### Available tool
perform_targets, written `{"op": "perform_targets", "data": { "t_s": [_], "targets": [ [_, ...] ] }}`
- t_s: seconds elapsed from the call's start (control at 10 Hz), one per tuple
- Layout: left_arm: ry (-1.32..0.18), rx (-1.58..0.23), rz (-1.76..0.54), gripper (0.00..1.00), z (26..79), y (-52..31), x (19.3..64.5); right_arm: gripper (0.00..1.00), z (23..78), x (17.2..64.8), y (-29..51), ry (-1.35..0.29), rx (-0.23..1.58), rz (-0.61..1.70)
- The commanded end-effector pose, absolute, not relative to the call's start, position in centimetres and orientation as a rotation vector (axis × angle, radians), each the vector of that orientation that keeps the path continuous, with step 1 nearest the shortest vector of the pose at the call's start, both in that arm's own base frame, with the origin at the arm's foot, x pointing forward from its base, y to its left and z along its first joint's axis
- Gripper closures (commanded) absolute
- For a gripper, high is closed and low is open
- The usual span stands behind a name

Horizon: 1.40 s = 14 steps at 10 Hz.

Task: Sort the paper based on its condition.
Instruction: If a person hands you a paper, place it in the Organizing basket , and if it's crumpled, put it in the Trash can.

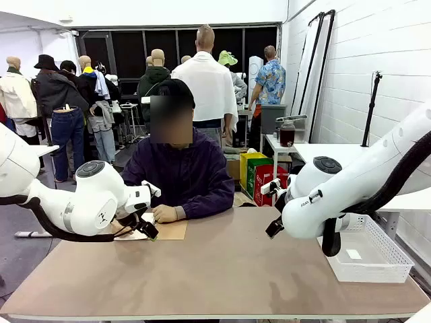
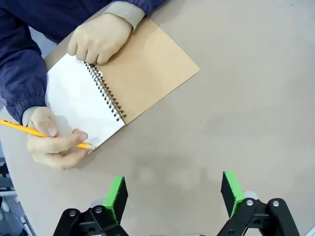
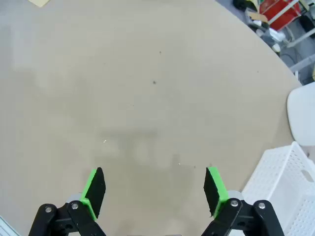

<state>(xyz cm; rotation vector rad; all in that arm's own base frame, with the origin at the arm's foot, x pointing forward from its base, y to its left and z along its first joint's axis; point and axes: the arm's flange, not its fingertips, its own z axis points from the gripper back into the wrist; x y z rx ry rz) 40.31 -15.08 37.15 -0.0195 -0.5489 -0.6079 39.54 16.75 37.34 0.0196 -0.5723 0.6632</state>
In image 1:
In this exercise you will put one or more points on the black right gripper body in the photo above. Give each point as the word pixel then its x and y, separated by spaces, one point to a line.
pixel 283 202

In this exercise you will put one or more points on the person's left hand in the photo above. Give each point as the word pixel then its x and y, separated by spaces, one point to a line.
pixel 165 213

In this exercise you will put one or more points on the white floor bar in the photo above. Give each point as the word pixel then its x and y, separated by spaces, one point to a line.
pixel 30 233

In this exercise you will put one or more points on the green bag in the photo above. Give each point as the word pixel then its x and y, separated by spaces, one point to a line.
pixel 252 178

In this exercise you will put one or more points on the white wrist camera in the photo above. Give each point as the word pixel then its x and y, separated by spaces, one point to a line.
pixel 271 187
pixel 151 189

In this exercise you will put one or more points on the small white side table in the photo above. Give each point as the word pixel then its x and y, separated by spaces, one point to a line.
pixel 274 141

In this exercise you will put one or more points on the brown cardboard box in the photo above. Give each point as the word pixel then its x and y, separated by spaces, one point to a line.
pixel 233 170

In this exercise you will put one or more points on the person with black hair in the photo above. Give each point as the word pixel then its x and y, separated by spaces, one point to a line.
pixel 68 66

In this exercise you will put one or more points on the grey bin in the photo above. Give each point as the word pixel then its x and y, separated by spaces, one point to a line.
pixel 272 117

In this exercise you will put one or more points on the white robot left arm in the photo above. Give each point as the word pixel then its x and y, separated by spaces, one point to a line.
pixel 91 202

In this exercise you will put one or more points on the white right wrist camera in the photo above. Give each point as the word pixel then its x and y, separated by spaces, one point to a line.
pixel 271 187

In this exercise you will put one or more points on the mannequin in dark hoodie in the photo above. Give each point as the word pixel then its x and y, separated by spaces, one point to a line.
pixel 151 84

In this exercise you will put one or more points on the glass jar brown liquid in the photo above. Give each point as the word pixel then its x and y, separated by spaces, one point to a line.
pixel 287 134

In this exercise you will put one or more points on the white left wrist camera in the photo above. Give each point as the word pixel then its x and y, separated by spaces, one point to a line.
pixel 151 189

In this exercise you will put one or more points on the brown spiral notebook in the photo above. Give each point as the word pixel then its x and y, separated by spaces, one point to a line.
pixel 171 231

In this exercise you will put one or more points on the person's right hand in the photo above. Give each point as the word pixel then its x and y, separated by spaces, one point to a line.
pixel 117 229

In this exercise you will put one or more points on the mannequin in cream coat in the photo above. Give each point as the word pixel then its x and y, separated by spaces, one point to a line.
pixel 15 94

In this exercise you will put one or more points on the black tripod stand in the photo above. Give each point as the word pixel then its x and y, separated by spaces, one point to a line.
pixel 370 111

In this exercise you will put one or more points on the yellow bag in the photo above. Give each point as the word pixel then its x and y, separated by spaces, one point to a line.
pixel 245 168

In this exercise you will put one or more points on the mannequin with white towel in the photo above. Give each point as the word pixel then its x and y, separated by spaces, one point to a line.
pixel 208 87

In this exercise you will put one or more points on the white perforated plastic basket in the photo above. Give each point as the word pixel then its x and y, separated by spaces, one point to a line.
pixel 365 250

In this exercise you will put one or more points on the person's left forearm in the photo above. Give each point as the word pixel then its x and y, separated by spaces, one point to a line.
pixel 205 207

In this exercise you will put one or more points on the silver metal bar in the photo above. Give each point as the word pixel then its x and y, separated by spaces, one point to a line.
pixel 292 118

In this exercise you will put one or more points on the mannequin with green hat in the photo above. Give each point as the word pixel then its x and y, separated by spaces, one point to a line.
pixel 227 59

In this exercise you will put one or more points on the mannequin black hat and jeans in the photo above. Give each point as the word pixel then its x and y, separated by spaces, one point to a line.
pixel 64 128

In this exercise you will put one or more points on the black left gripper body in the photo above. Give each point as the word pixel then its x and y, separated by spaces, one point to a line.
pixel 129 219

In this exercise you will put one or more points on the mannequin in blue floral shirt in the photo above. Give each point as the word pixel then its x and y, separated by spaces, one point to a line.
pixel 269 84

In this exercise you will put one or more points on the mannequin with yellow collar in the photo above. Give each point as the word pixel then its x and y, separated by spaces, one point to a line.
pixel 101 117

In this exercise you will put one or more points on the black framed white panel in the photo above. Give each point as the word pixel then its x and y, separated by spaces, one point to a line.
pixel 320 84
pixel 308 67

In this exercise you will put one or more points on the person in navy jacket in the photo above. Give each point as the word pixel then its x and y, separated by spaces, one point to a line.
pixel 185 168

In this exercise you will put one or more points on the small white paper slip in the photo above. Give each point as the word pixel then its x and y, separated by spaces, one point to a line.
pixel 353 254

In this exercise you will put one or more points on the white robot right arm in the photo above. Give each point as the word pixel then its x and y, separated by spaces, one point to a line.
pixel 309 208

